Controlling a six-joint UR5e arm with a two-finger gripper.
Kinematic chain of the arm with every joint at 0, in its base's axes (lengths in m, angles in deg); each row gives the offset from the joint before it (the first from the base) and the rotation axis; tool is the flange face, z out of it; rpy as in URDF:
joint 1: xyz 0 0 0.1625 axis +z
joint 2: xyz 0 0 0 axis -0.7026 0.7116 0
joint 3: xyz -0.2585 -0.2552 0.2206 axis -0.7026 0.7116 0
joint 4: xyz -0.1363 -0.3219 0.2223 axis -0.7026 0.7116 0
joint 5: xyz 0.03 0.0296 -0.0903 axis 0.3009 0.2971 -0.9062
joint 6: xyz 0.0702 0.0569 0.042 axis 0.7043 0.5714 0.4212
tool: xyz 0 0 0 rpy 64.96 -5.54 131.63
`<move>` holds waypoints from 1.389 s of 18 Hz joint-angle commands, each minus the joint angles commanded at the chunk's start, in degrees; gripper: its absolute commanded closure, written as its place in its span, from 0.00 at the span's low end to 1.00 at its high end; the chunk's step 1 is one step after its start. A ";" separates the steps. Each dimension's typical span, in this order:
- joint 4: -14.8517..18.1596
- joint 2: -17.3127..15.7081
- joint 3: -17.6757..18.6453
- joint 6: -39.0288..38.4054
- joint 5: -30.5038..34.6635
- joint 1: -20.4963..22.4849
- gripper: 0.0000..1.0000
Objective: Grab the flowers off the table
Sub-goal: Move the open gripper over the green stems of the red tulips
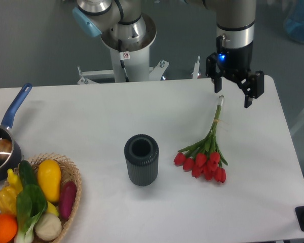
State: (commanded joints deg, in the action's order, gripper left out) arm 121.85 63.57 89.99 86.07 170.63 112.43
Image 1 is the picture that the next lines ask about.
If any orange fruit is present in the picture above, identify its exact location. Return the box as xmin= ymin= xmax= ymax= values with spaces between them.
xmin=0 ymin=214 xmax=18 ymax=242

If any green bok choy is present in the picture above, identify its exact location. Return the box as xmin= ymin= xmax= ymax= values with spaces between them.
xmin=14 ymin=184 xmax=47 ymax=242

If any green cucumber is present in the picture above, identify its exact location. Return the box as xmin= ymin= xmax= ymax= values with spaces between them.
xmin=18 ymin=160 xmax=38 ymax=187

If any yellow bell pepper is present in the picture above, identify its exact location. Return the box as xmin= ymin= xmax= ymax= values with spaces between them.
xmin=0 ymin=186 xmax=18 ymax=216

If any blue translucent container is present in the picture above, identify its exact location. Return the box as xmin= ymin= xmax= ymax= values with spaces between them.
xmin=283 ymin=0 xmax=304 ymax=44

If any small yellow gourd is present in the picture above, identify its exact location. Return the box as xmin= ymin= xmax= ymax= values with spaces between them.
xmin=7 ymin=169 xmax=23 ymax=193

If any brown bun in pan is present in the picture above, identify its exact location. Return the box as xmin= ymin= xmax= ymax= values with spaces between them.
xmin=0 ymin=139 xmax=12 ymax=160

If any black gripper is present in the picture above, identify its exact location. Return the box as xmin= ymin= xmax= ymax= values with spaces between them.
xmin=205 ymin=35 xmax=264 ymax=108

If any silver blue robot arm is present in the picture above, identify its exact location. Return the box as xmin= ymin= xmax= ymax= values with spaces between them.
xmin=72 ymin=1 xmax=264 ymax=107

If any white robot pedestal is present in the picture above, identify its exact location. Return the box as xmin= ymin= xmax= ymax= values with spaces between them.
xmin=78 ymin=14 xmax=169 ymax=84

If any yellow squash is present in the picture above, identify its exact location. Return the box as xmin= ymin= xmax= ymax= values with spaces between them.
xmin=37 ymin=159 xmax=61 ymax=204

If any black cable on pedestal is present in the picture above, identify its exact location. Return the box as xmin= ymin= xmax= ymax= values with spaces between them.
xmin=117 ymin=39 xmax=130 ymax=83

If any beige steamed bun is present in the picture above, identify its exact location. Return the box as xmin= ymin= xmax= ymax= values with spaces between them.
xmin=35 ymin=213 xmax=62 ymax=241

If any dark grey ribbed vase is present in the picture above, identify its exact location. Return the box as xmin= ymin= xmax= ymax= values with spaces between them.
xmin=124 ymin=134 xmax=159 ymax=186

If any red tulip bouquet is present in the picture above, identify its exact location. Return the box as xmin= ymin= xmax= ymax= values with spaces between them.
xmin=173 ymin=95 xmax=228 ymax=183

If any yellow banana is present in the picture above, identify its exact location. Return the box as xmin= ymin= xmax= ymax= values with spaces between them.
xmin=46 ymin=201 xmax=59 ymax=217

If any blue handled saucepan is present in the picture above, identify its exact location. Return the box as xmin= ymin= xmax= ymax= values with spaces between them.
xmin=0 ymin=83 xmax=32 ymax=181

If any purple eggplant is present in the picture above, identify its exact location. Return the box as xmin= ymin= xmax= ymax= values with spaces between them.
xmin=59 ymin=181 xmax=77 ymax=220

